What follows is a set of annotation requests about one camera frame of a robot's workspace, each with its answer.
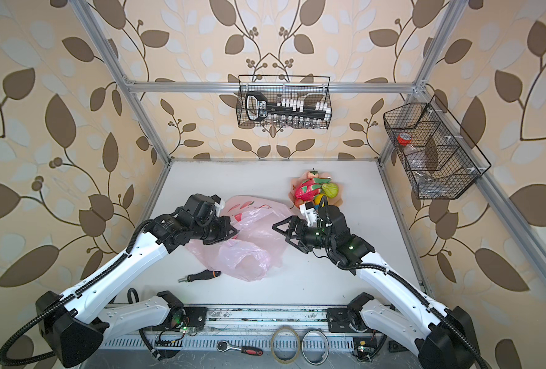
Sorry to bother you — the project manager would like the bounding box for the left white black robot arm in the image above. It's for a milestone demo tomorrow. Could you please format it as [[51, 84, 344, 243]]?
[[0, 194, 238, 367]]

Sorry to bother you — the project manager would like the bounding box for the black orange screwdriver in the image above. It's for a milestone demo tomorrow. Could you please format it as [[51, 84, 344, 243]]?
[[178, 270, 222, 283]]

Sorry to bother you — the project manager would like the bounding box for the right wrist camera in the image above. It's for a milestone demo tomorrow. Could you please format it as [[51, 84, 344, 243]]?
[[299, 201, 331, 228]]

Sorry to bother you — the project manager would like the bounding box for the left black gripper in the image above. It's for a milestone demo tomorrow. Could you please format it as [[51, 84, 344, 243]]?
[[191, 214, 241, 242]]

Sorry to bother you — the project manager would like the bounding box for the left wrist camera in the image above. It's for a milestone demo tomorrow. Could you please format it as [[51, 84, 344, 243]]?
[[182, 193, 225, 220]]

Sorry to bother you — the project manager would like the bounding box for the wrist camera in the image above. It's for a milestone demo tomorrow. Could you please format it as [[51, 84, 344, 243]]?
[[299, 201, 331, 228], [182, 193, 225, 220]]

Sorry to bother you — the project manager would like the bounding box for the red-capped plastic bottle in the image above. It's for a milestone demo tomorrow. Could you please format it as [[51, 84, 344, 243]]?
[[397, 132, 443, 188]]

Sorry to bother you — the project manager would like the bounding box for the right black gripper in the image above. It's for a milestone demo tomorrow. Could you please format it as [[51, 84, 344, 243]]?
[[274, 215, 335, 252]]

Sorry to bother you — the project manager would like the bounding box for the yellow lemon toy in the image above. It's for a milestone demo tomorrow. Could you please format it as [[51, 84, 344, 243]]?
[[314, 194, 327, 206]]

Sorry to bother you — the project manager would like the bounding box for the centre black wire basket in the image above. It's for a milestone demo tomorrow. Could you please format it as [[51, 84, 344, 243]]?
[[235, 73, 333, 130]]

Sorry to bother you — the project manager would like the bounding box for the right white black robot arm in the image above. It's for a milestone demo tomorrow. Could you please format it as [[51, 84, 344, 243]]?
[[272, 205, 488, 368]]

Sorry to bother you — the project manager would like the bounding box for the pink plastic fruit-print bag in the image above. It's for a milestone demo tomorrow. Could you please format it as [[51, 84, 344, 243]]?
[[186, 195, 293, 282]]

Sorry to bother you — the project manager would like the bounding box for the pink dragon fruit toy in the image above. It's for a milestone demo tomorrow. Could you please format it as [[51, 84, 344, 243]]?
[[293, 178, 331, 202]]

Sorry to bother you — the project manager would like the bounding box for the black socket set holder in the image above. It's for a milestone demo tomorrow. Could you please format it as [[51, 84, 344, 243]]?
[[244, 92, 332, 121]]

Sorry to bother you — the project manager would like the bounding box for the right black wire basket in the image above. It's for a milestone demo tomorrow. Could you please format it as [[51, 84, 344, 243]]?
[[383, 95, 491, 200]]

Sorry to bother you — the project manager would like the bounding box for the red-handled ratchet wrench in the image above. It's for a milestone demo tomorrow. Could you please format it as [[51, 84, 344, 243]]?
[[216, 341, 264, 357]]

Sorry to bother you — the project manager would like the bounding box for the clear tape roll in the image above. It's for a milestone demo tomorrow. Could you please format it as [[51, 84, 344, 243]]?
[[269, 326, 302, 364]]

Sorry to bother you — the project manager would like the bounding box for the orange fruit plate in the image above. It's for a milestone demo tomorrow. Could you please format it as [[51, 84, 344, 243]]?
[[288, 169, 343, 208]]

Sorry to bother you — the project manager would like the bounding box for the black wire basket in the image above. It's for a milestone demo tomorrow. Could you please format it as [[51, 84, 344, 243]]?
[[383, 95, 491, 200], [235, 73, 333, 130]]

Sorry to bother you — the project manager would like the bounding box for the grey tape roll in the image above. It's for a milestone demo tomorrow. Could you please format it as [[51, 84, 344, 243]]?
[[301, 329, 330, 366]]

